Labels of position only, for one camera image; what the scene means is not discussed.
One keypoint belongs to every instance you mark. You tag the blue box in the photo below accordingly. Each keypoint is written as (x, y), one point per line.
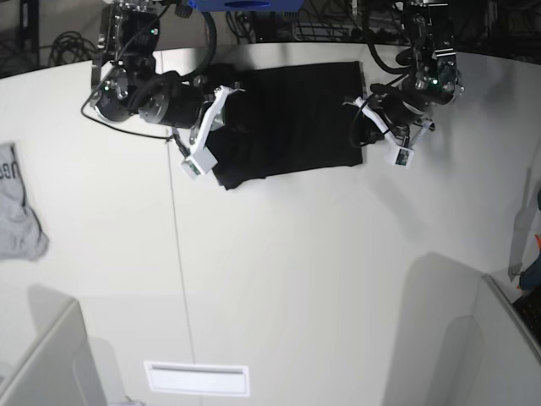
(247, 5)

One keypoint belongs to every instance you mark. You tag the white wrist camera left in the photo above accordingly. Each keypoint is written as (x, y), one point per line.
(399, 156)

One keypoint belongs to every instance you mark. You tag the white partition panel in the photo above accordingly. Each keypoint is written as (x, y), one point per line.
(59, 368)
(509, 371)

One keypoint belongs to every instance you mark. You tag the black T-shirt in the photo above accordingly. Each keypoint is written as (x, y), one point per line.
(284, 120)

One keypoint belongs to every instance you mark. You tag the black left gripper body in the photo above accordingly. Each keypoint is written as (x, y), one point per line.
(389, 118)

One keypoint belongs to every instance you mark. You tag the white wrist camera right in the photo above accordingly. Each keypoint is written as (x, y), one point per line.
(198, 164)

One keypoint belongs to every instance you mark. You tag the white partition panel right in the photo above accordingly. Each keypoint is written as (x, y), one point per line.
(509, 371)

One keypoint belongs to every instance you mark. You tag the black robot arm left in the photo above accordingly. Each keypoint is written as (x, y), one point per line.
(426, 75)

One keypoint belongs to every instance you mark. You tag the grey printed T-shirt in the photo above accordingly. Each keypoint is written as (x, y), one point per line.
(22, 237)

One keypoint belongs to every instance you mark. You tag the black keyboard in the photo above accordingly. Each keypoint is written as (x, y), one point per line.
(528, 308)

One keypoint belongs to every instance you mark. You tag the white partition panel left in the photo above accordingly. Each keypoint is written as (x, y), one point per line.
(59, 368)

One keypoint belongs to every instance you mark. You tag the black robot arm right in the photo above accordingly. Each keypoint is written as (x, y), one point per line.
(125, 83)

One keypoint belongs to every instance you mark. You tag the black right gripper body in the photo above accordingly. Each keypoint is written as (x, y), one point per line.
(169, 101)

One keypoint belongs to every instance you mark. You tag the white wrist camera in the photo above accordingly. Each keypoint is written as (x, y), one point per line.
(399, 156)
(198, 164)

